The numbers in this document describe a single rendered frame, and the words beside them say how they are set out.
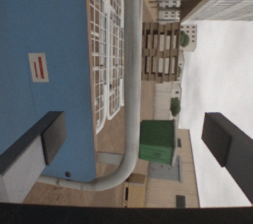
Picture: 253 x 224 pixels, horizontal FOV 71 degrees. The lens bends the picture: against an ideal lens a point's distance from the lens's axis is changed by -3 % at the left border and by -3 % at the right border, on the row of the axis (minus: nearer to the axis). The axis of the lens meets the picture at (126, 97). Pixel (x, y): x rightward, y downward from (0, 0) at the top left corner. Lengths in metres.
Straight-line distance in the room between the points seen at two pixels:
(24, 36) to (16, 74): 0.06
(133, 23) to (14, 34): 0.16
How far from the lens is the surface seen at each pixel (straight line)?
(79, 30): 0.24
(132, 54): 0.23
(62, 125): 0.16
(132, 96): 0.24
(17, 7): 0.29
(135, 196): 5.70
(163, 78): 3.93
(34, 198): 1.55
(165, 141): 5.71
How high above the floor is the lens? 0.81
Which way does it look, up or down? 10 degrees down
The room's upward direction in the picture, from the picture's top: 93 degrees clockwise
